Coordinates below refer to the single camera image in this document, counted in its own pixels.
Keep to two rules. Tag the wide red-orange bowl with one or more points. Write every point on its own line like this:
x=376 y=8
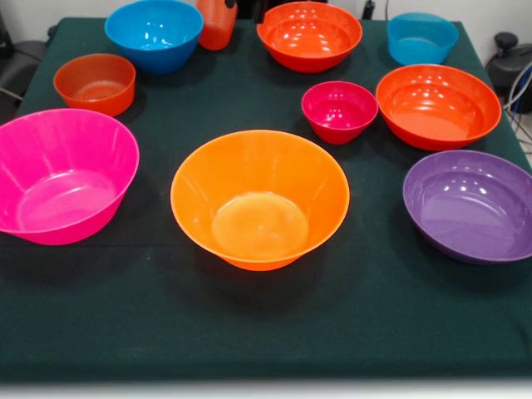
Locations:
x=436 y=108
x=309 y=41

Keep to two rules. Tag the wide purple bowl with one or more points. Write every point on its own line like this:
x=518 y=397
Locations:
x=465 y=208

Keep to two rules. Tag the large yellow-orange bowl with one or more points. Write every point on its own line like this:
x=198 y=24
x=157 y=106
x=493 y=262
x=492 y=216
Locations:
x=257 y=224

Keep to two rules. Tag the black cylindrical plug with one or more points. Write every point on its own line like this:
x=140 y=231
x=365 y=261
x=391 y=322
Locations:
x=369 y=9

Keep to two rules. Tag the small light blue bowl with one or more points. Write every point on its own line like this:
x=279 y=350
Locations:
x=420 y=52

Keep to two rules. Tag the large blue bowl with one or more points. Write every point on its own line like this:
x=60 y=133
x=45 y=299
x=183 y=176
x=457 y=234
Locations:
x=154 y=29

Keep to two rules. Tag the grey office chair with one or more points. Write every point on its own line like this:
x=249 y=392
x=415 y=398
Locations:
x=25 y=58

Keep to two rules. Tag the dark green tablecloth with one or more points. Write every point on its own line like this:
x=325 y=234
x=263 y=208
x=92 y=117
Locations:
x=266 y=316

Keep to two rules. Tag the large pink bowl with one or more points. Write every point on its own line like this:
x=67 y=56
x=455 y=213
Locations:
x=62 y=199

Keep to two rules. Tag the black office chair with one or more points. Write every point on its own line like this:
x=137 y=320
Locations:
x=511 y=62

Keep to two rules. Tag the orange cup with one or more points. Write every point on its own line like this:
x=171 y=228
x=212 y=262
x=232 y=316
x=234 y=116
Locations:
x=214 y=29

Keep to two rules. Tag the small magenta bowl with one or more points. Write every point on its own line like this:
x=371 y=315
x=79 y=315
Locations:
x=338 y=110

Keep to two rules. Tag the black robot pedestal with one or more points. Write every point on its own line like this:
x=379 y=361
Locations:
x=249 y=8

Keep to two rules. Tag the small orange bowl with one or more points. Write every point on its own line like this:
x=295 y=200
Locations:
x=95 y=99

